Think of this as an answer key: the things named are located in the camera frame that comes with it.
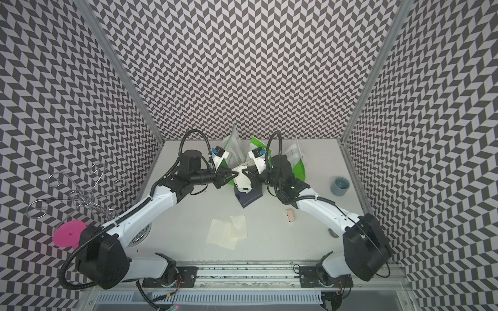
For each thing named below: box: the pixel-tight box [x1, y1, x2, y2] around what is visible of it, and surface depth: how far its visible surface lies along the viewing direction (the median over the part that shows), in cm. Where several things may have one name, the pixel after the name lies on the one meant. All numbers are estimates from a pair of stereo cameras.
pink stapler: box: [286, 208, 295, 223], surface depth 89 cm
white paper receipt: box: [231, 165, 253, 194], surface depth 78 cm
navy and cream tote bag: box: [234, 183, 264, 208], surface depth 90 cm
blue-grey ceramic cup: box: [330, 176, 351, 197], surface depth 95 cm
